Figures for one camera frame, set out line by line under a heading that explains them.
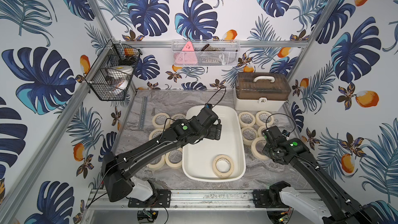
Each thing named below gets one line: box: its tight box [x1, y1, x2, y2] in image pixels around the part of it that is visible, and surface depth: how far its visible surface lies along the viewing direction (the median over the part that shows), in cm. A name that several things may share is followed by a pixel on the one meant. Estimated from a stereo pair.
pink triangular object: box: [174, 40, 198, 66], surface depth 92 cm
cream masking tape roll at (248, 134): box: [240, 126, 259, 146], surface depth 99 cm
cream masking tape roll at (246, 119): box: [238, 111, 257, 128], surface depth 105 cm
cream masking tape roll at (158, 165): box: [146, 154, 166, 170], surface depth 85 cm
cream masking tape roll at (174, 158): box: [164, 147, 183, 170], surface depth 87 cm
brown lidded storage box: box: [234, 72, 292, 112], surface depth 100 cm
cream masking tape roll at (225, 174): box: [212, 154, 235, 178], surface depth 83 cm
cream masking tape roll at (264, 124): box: [255, 110, 275, 128], surface depth 103 cm
